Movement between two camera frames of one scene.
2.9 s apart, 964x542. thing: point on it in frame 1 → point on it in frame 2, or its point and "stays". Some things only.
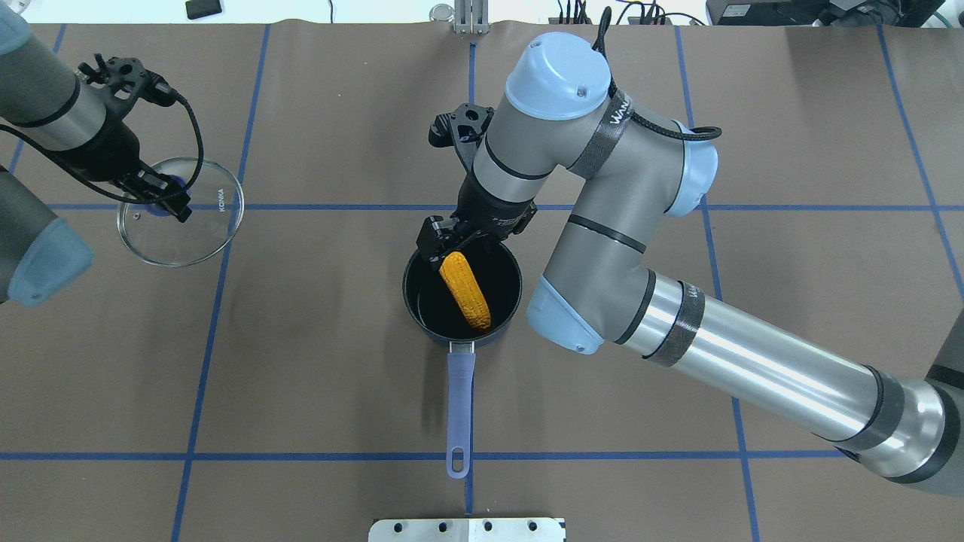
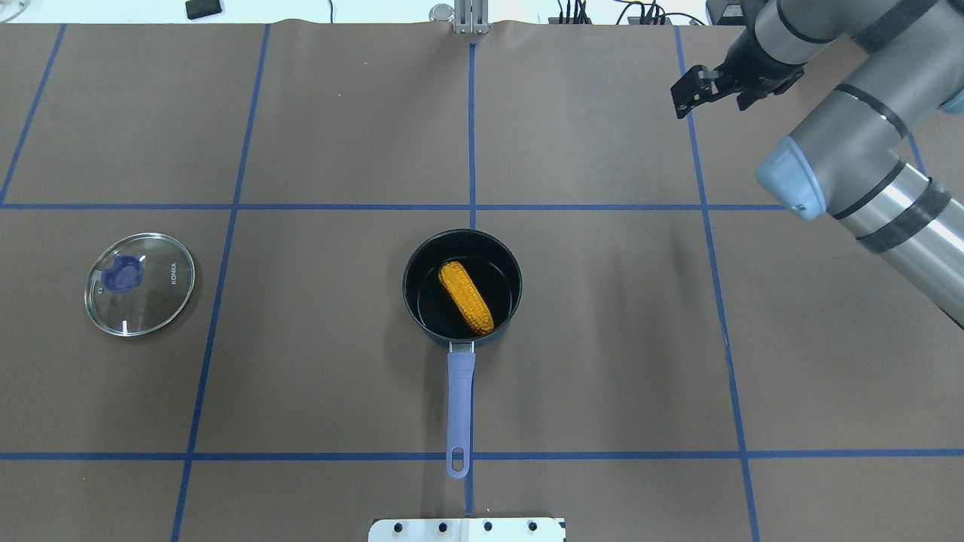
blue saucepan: [435, 312] stays
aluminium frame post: [471, 16] stays
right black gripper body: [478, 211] → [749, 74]
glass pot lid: [217, 202] → [138, 284]
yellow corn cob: [464, 286] stays
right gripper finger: [438, 236] → [698, 85]
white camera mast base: [467, 530] stays
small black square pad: [197, 9] stays
